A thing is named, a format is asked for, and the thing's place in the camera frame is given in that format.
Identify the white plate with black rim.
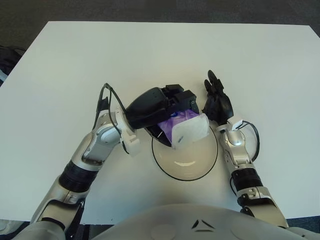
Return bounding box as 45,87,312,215
150,119,219,182

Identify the black bag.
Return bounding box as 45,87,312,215
0,45,26,74

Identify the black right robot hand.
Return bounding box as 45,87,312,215
201,69,235,126

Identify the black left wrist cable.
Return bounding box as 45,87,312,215
94,82,131,151

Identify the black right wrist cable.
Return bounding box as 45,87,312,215
236,120,261,163

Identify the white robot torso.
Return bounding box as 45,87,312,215
13,203,320,240

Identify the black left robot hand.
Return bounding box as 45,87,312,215
124,83,202,149

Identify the white rounded base object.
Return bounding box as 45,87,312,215
0,219,21,236

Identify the purple tissue paper pack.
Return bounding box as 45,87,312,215
159,109,211,150

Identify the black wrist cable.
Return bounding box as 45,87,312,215
236,120,261,163
94,82,131,151

